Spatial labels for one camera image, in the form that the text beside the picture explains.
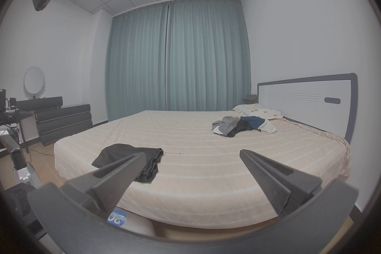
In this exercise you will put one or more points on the pile of clothes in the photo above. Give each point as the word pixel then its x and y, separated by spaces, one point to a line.
pixel 235 124

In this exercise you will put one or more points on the black T-shirt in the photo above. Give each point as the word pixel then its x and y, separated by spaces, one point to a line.
pixel 119 154

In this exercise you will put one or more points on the black chest of drawers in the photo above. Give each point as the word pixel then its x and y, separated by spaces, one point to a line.
pixel 62 124

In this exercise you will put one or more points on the round white mirror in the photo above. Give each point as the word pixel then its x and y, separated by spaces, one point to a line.
pixel 34 81

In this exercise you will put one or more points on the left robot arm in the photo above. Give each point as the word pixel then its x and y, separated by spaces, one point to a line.
pixel 17 157

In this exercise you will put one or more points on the white printed pillow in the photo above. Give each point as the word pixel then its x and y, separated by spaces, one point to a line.
pixel 259 111

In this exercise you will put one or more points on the bed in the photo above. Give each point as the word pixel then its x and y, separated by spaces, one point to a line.
pixel 208 157

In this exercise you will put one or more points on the blue-green curtain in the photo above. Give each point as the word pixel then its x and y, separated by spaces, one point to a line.
pixel 208 53
pixel 137 62

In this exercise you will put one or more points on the black camera rig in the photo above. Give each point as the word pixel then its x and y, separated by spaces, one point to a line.
pixel 10 113

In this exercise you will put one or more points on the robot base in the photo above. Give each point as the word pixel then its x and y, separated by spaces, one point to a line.
pixel 140 226

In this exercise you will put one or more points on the black dressing table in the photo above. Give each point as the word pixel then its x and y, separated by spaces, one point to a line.
pixel 38 103

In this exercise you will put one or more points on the grey bedside table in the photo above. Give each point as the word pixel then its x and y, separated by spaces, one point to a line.
pixel 250 99

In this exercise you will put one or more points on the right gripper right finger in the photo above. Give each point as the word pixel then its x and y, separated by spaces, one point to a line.
pixel 268 175

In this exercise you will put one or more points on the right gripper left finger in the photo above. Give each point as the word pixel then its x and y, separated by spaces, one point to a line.
pixel 119 175

